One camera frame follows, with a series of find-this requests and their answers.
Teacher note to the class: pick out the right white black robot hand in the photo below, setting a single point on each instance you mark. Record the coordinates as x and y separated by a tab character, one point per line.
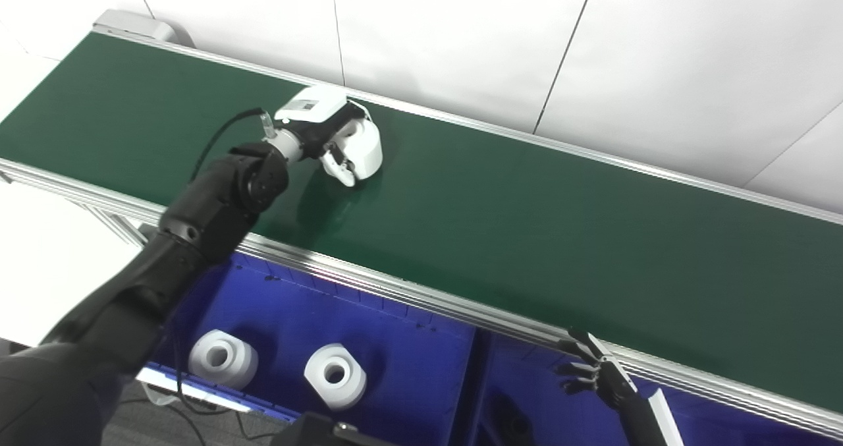
625	393

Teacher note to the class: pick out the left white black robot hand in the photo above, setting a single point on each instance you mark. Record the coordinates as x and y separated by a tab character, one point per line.
313	110

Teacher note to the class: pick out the white round plastic part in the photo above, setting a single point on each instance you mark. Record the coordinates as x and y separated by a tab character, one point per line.
372	149

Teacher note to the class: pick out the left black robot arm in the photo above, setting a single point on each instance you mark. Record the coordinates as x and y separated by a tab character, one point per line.
197	222

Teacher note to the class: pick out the blue bin with black part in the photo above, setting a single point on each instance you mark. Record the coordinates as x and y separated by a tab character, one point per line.
527	380

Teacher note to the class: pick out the grey conveyor end housing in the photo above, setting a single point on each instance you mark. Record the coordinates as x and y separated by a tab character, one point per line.
135	26

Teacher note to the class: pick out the green conveyor belt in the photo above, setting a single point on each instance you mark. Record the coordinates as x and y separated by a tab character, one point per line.
527	222

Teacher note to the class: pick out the aluminium conveyor support leg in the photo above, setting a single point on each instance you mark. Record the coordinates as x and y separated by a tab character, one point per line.
122	225

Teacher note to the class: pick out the blue bin with white parts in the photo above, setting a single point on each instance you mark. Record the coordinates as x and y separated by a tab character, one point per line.
395	340

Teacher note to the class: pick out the white plastic part with hole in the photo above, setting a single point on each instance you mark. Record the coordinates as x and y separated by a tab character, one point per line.
222	360
336	375

